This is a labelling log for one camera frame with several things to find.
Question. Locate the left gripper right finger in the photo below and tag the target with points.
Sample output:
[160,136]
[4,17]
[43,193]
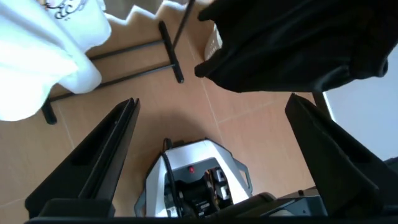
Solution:
[335,168]

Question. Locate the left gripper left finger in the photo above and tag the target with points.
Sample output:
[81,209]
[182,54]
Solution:
[93,168]

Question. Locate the white printed t-shirt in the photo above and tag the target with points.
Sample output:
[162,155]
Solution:
[37,56]

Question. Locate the black shorts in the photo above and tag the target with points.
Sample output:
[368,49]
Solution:
[295,46]

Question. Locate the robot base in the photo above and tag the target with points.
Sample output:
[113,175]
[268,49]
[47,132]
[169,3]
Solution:
[192,161]

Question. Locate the black clothes rack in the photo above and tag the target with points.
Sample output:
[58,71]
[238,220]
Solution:
[171,53]

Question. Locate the white laundry basket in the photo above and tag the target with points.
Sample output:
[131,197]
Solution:
[213,46]

